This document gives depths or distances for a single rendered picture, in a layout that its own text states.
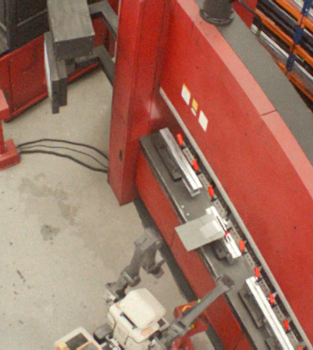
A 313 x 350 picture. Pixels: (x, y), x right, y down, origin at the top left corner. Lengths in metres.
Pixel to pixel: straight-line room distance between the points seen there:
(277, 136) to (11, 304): 2.75
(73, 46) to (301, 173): 1.64
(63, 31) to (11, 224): 2.02
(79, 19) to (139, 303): 1.71
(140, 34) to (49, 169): 2.10
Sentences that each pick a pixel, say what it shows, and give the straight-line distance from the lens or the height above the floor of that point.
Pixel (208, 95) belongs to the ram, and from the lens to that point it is 4.08.
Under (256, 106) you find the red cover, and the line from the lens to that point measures 3.57.
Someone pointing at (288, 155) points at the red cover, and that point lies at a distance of 3.44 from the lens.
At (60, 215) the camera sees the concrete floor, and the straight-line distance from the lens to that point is 5.77.
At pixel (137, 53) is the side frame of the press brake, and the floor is 1.81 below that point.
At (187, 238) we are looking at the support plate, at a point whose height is 1.00.
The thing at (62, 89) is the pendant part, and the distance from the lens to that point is 4.61.
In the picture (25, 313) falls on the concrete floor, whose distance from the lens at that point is 5.43.
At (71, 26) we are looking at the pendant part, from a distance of 4.31.
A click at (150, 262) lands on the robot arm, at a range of 4.13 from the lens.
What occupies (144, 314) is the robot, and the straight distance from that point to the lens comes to 3.96.
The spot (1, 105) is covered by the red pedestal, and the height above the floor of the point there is 0.80.
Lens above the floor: 5.06
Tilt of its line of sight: 58 degrees down
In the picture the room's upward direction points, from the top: 9 degrees clockwise
